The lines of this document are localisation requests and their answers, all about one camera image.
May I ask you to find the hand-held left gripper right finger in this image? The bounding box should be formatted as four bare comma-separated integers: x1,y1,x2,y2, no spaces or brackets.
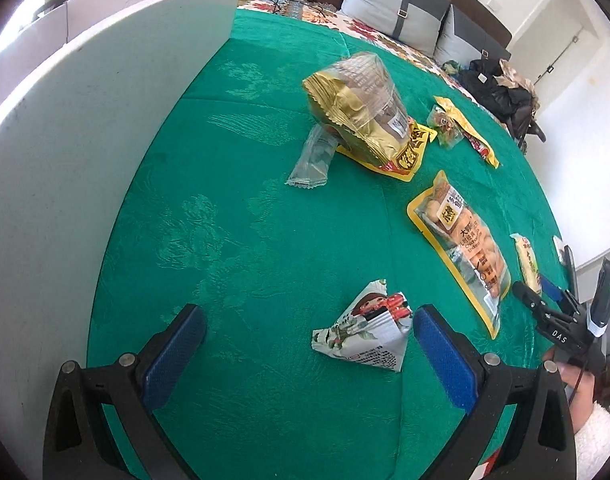
412,304,578,480

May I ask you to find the person's right hand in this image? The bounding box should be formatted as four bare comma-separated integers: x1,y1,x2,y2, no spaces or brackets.
542,347,598,433

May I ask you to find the black cable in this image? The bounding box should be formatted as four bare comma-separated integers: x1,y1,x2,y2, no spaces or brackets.
250,0,336,17

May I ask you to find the large gold snack bag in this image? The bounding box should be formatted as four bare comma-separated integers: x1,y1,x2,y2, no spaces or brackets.
302,52,438,182

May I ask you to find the white cartoon print snack packet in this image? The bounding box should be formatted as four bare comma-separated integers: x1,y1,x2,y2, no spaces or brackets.
312,279,414,373

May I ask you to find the small pale stick packet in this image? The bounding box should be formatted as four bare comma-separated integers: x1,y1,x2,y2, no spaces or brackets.
510,232,543,297

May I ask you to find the small clear candy packet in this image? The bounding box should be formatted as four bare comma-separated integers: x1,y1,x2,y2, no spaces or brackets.
429,105,464,150

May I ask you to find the white storage box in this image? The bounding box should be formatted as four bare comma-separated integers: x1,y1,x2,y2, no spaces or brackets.
0,0,246,480

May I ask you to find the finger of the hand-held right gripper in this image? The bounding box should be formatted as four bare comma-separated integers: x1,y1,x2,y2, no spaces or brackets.
541,236,582,311
512,281,580,328

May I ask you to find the white door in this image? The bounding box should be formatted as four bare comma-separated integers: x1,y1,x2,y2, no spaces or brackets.
532,0,600,91

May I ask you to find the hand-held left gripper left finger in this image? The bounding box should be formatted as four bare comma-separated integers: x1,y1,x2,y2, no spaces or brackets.
42,304,208,480

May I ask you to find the small clear snack packet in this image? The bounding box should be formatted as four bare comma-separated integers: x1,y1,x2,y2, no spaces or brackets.
285,124,338,191

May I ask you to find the tan crumpled cloth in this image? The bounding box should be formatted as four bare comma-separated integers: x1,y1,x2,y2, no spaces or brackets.
497,59,538,106

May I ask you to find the black bag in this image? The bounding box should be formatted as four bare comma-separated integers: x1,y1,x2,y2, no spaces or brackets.
457,57,546,143

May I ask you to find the long yellow snack packet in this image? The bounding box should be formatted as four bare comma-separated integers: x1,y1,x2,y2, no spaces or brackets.
433,95,500,170

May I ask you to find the yellow-edged clear sausage packet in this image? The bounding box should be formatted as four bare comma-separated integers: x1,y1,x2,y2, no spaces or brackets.
407,170,512,340

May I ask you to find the red object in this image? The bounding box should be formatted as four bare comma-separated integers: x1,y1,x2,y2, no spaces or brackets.
477,452,503,480

